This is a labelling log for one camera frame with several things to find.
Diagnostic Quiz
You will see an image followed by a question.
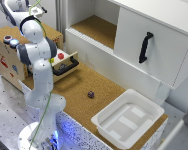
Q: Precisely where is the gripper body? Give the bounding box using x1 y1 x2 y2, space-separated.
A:
28 5 48 16

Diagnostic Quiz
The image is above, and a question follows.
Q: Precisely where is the blue button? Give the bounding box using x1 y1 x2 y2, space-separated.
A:
9 38 21 48

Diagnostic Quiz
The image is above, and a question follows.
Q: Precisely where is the red button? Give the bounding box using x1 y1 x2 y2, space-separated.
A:
3 34 14 45

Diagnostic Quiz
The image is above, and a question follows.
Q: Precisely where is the wooden drawer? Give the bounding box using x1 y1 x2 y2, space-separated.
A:
49 49 80 83

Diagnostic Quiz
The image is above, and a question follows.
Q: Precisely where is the wooden drawer box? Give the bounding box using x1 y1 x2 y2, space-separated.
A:
0 24 65 92

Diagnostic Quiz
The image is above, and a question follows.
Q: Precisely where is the white cabinet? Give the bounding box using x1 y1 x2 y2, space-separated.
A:
64 0 188 107

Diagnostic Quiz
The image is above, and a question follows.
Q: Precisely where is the purple block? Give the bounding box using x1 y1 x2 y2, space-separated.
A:
87 90 96 100

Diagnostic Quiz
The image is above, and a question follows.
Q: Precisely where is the white sliding door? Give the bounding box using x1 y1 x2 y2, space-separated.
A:
112 6 188 90

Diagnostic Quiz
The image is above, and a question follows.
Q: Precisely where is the white plastic box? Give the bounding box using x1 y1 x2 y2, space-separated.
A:
90 87 166 150

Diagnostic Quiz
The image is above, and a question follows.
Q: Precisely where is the black drawer handle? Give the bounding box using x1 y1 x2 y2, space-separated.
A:
52 56 80 77

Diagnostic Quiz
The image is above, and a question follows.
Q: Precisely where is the green cable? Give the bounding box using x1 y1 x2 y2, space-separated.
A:
27 0 57 150

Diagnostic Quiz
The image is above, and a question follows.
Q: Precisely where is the black door handle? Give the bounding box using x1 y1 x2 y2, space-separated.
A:
138 31 155 65

